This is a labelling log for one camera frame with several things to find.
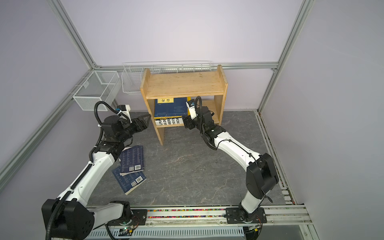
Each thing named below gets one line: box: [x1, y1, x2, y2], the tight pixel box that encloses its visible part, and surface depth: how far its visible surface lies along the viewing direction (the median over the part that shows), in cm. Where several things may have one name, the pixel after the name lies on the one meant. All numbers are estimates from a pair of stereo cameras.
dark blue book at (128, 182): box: [111, 168, 147, 196], surface depth 86 cm
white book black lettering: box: [155, 117, 184, 126], surface depth 84 cm
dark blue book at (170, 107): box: [154, 97, 188, 118], surface depth 84 cm
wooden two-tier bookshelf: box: [140, 64, 229, 146], surface depth 79 cm
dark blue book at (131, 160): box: [119, 145, 145, 177], surface depth 91 cm
